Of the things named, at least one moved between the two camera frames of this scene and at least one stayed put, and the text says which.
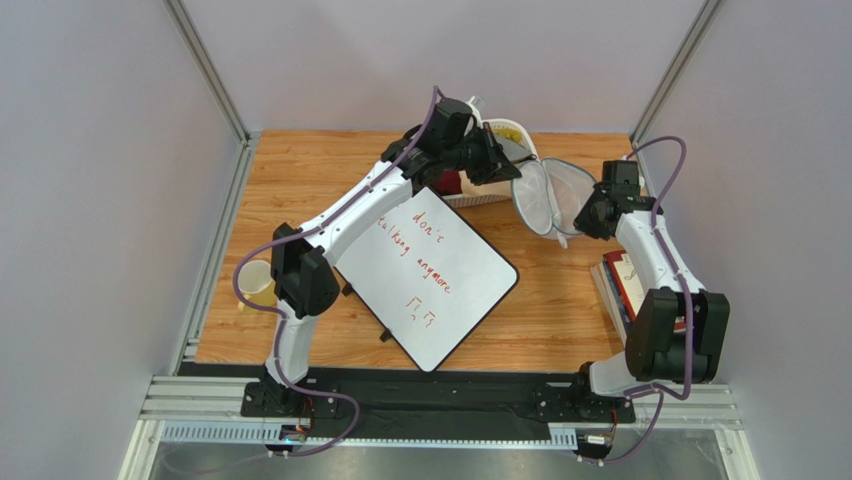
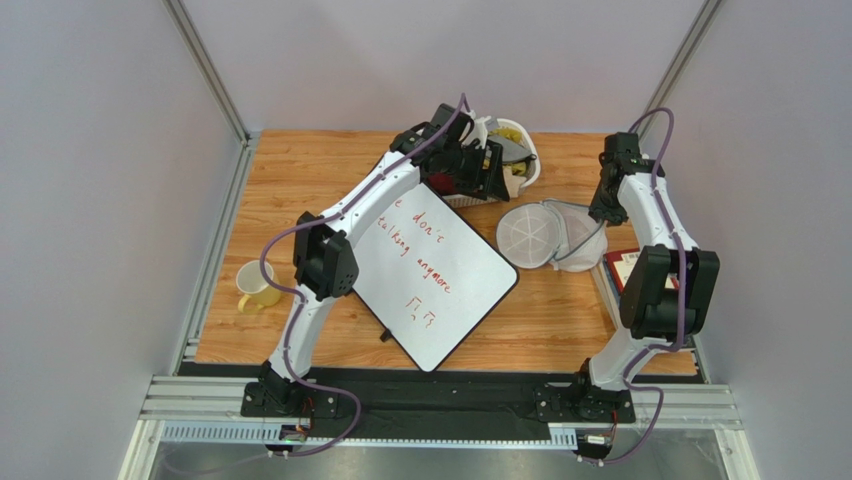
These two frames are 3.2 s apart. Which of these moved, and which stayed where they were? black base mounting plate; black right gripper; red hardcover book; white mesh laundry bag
Moved: white mesh laundry bag
Stayed: red hardcover book; black base mounting plate; black right gripper
